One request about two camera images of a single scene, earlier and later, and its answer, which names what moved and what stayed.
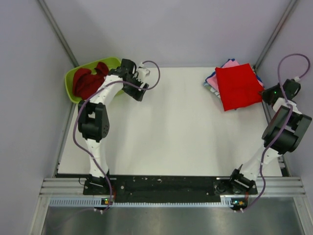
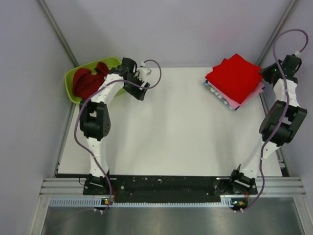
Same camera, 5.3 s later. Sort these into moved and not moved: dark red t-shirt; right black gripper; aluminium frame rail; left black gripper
Moved: right black gripper
Not moved: dark red t-shirt; aluminium frame rail; left black gripper
